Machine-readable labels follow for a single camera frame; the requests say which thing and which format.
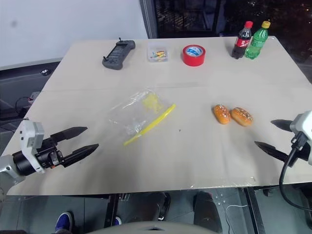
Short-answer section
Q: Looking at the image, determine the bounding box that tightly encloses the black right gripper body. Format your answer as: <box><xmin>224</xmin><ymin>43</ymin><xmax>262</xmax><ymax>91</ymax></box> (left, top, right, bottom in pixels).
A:
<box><xmin>287</xmin><ymin>145</ymin><xmax>310</xmax><ymax>162</ymax></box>

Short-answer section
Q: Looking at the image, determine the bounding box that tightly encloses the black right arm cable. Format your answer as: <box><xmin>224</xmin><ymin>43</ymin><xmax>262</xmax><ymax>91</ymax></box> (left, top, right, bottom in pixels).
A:
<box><xmin>278</xmin><ymin>133</ymin><xmax>312</xmax><ymax>213</ymax></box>

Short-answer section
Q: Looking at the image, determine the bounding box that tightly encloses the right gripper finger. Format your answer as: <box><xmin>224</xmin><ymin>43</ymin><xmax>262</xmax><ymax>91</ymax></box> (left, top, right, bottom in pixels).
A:
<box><xmin>270</xmin><ymin>119</ymin><xmax>293</xmax><ymax>133</ymax></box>
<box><xmin>254</xmin><ymin>140</ymin><xmax>291</xmax><ymax>163</ymax></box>

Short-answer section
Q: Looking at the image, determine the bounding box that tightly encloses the white floor cable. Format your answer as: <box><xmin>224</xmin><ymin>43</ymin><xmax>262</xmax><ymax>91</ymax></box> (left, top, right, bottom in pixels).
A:
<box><xmin>223</xmin><ymin>204</ymin><xmax>248</xmax><ymax>234</ymax></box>

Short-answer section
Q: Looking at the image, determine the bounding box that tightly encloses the green soda bottle yellow cap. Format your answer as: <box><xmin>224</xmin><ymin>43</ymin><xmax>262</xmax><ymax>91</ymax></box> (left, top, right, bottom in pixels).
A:
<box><xmin>244</xmin><ymin>20</ymin><xmax>272</xmax><ymax>60</ymax></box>

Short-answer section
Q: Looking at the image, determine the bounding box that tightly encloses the red tape roll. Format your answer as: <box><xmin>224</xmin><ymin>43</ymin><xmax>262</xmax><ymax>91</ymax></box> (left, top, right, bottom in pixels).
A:
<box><xmin>182</xmin><ymin>44</ymin><xmax>207</xmax><ymax>67</ymax></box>

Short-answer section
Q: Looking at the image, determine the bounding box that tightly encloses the clear zip bag yellow seal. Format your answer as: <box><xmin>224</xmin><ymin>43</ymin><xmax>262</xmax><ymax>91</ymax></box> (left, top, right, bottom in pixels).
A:
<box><xmin>108</xmin><ymin>88</ymin><xmax>177</xmax><ymax>147</ymax></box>

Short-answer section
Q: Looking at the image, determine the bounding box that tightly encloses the clear box of coloured bits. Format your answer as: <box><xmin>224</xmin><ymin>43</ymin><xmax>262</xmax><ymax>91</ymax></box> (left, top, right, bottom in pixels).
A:
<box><xmin>146</xmin><ymin>43</ymin><xmax>170</xmax><ymax>63</ymax></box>

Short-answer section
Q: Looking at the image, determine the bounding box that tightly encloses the sesame bread roll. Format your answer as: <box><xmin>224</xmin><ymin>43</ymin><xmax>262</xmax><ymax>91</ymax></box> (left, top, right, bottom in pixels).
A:
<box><xmin>230</xmin><ymin>107</ymin><xmax>254</xmax><ymax>127</ymax></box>
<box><xmin>212</xmin><ymin>104</ymin><xmax>232</xmax><ymax>125</ymax></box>

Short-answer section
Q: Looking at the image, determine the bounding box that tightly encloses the cola bottle red cap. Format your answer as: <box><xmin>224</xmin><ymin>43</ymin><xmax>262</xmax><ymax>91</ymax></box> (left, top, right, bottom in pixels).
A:
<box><xmin>231</xmin><ymin>20</ymin><xmax>254</xmax><ymax>60</ymax></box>

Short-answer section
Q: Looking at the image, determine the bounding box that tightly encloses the grey metal window frame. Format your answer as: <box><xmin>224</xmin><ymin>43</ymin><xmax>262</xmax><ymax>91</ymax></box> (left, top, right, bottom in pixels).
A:
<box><xmin>140</xmin><ymin>0</ymin><xmax>159</xmax><ymax>39</ymax></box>

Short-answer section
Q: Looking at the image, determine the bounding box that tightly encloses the black table leg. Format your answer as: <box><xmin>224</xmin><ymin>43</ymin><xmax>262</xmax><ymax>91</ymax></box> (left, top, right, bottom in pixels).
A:
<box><xmin>104</xmin><ymin>193</ymin><xmax>119</xmax><ymax>229</ymax></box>
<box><xmin>243</xmin><ymin>187</ymin><xmax>267</xmax><ymax>234</ymax></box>

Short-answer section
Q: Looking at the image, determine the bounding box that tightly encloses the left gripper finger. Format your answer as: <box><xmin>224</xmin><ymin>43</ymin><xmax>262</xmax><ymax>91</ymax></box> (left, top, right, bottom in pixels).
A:
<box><xmin>57</xmin><ymin>143</ymin><xmax>99</xmax><ymax>169</ymax></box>
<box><xmin>50</xmin><ymin>126</ymin><xmax>88</xmax><ymax>145</ymax></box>

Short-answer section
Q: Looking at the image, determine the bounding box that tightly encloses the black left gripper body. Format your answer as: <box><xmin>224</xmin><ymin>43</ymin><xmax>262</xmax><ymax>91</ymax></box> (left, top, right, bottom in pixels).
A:
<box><xmin>35</xmin><ymin>135</ymin><xmax>67</xmax><ymax>169</ymax></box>

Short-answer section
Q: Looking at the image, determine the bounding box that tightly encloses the dark rounded shape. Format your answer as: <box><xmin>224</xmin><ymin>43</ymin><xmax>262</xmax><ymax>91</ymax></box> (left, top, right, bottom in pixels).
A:
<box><xmin>193</xmin><ymin>191</ymin><xmax>223</xmax><ymax>234</ymax></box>
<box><xmin>135</xmin><ymin>192</ymin><xmax>172</xmax><ymax>222</ymax></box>

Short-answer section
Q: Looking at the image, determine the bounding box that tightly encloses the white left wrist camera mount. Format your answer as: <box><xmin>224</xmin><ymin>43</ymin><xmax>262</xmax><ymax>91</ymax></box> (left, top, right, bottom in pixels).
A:
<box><xmin>19</xmin><ymin>118</ymin><xmax>46</xmax><ymax>174</ymax></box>

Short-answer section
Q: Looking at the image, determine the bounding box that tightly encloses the dark grey remote controller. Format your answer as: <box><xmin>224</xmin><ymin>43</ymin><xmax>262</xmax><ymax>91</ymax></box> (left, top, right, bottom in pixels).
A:
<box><xmin>101</xmin><ymin>37</ymin><xmax>137</xmax><ymax>71</ymax></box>

